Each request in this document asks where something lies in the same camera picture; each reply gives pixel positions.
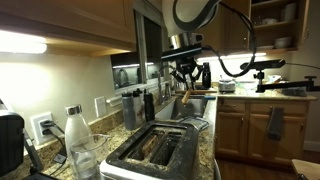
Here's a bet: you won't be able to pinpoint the under-cabinet light strip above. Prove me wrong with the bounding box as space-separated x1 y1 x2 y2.
0 29 48 55

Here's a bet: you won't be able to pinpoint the wooden base cabinet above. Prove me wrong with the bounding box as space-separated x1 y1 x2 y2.
214 96 318 169

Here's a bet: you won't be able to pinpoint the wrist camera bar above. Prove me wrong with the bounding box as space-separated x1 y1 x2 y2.
160 42 204 63

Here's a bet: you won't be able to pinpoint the wooden stool top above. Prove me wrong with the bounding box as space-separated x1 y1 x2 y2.
291 158 320 180

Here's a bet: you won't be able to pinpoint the kitchen window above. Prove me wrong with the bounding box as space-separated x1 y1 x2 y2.
109 9 168 92

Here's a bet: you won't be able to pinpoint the distant under-cabinet light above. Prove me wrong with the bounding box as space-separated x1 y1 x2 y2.
196 52 268 63

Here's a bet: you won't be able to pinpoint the stainless steel toaster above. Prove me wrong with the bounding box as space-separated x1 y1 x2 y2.
99 120 200 180

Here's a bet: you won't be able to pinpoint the black exterior camera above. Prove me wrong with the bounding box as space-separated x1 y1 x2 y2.
239 58 287 71

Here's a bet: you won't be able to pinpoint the small grey appliance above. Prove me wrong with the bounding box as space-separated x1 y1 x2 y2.
218 78 237 94

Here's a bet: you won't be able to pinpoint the stainless steel sink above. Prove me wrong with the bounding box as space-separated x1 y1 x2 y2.
154 94 209 123

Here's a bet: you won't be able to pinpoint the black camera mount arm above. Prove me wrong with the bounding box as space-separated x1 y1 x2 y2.
252 69 320 94

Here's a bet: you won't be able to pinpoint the open wooden shelf cabinet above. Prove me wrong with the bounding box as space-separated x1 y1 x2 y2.
248 0 310 55

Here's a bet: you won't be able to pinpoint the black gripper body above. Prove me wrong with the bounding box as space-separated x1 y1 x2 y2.
174 57 201 76

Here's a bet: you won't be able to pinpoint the grey sports bottle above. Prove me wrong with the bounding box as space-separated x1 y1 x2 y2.
120 91 137 131

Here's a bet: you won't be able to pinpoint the brown bread piece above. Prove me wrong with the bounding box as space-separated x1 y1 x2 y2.
180 87 194 106
141 133 160 156

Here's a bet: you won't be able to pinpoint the white stacked plates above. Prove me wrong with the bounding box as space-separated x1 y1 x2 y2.
252 44 275 51

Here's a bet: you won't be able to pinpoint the dark folded cloth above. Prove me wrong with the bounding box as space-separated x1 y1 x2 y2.
280 85 308 98

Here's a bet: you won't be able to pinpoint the black power plug cable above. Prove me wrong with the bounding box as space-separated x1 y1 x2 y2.
39 119 69 177

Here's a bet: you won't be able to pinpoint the tall black bottle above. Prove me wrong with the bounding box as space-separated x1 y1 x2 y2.
201 61 212 90

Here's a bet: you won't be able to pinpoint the white printed sports bottle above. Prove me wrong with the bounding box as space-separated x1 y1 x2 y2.
132 87 147 127

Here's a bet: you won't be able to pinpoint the wooden board by sink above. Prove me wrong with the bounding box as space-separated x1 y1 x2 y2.
174 87 218 96

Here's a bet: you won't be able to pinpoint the clear glass bottle silver cap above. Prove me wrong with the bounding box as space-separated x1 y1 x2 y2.
63 104 93 161

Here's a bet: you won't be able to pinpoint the white switch plate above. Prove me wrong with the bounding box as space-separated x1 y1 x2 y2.
93 95 107 119

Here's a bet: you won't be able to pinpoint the clear drinking glass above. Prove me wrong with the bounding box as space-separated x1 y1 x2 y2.
68 133 111 180

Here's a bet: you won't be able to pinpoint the black sports bottle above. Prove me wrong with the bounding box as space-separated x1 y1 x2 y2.
142 88 156 123

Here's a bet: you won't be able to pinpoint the white wall outlet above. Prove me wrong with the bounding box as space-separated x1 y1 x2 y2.
29 111 55 146

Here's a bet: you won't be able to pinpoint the dark hanging towel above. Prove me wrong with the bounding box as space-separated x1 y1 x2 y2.
265 105 285 142

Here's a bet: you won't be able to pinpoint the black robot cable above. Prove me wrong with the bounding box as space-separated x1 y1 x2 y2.
200 0 258 79

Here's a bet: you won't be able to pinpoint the black coffee maker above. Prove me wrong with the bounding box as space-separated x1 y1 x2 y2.
0 99 46 180

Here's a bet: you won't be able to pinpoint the white cylindrical roll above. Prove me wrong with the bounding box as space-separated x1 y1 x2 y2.
105 94 123 108

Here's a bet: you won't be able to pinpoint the white stacked bowls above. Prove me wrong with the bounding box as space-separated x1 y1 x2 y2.
273 35 293 50

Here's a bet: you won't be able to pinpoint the small white cup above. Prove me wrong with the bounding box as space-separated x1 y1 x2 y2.
260 17 278 26

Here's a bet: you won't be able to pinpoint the clear plastic container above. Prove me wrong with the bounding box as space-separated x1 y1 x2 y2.
237 79 260 95

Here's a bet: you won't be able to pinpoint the white stacked cups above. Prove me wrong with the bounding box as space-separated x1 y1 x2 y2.
283 2 298 23

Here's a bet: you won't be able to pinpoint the chrome kitchen faucet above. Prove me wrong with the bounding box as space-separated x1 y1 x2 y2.
156 64 180 105

